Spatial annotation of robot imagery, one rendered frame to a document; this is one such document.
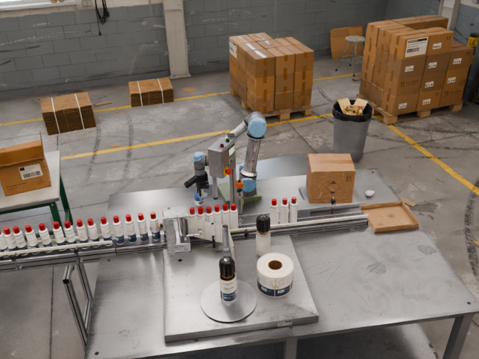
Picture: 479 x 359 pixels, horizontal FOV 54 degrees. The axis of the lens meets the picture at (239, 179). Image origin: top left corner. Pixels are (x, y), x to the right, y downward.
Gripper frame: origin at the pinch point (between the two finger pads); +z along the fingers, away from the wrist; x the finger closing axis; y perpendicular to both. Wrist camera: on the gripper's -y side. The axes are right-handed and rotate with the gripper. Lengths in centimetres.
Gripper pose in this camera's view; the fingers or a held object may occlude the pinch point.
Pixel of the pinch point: (199, 197)
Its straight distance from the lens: 338.3
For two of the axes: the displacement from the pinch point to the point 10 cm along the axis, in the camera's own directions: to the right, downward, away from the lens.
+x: -3.0, -5.1, 8.1
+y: 9.5, -1.8, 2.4
